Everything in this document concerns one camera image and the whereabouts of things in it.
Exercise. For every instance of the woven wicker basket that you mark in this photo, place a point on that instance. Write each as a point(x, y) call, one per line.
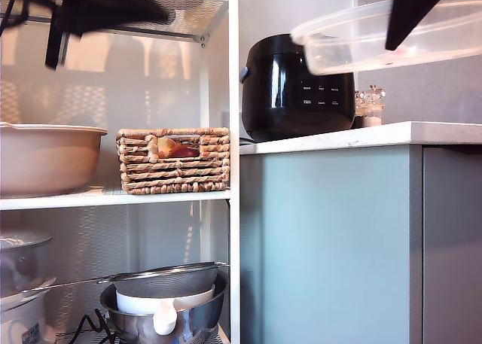
point(175, 174)

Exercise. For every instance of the clear plastic microwave lid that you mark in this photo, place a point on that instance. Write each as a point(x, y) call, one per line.
point(350, 39)

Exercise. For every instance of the metal mesh strainer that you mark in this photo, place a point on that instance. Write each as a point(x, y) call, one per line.
point(167, 280)

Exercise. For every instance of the stainless steel mixing bowl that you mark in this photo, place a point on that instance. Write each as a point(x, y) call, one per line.
point(194, 321)

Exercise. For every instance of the white rice cooker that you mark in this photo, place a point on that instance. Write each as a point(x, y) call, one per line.
point(20, 319)

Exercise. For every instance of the red apple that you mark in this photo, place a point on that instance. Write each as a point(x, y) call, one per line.
point(186, 152)

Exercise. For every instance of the grey-blue kitchen cabinet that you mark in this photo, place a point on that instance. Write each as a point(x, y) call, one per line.
point(331, 246)

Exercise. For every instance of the white ceramic bowl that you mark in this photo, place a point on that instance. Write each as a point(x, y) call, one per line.
point(133, 302)

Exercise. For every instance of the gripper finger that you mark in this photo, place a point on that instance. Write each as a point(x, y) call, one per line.
point(109, 9)

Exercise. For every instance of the white plastic scoop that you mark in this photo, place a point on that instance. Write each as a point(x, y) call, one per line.
point(164, 319)

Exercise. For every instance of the glass pepper mill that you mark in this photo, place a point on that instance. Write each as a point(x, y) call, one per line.
point(360, 110)

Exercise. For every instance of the yellow onion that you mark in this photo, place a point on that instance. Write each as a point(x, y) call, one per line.
point(165, 146)

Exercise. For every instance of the black Philips rice cooker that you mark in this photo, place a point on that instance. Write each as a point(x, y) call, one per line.
point(278, 99)

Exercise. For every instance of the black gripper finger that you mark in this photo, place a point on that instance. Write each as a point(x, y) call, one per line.
point(410, 9)

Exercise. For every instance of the white stone countertop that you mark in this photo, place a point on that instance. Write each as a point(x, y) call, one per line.
point(339, 137)

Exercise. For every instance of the white metal shelf unit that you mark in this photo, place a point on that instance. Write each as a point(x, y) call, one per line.
point(234, 171)

